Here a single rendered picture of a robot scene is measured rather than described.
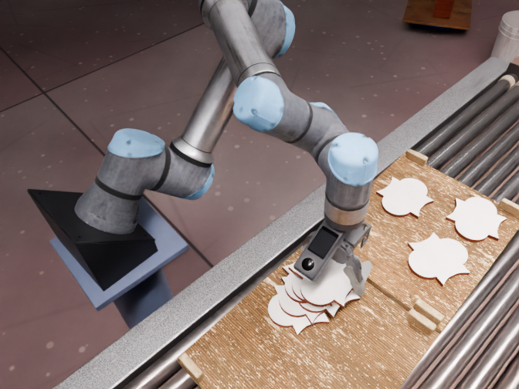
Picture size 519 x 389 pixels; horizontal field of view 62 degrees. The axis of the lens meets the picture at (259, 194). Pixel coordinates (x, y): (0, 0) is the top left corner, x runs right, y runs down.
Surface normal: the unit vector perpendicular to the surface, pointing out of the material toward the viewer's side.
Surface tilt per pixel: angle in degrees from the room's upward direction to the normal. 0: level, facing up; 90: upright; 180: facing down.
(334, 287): 0
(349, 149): 0
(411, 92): 0
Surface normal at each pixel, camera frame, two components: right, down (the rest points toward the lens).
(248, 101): -0.74, -0.22
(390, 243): -0.04, -0.67
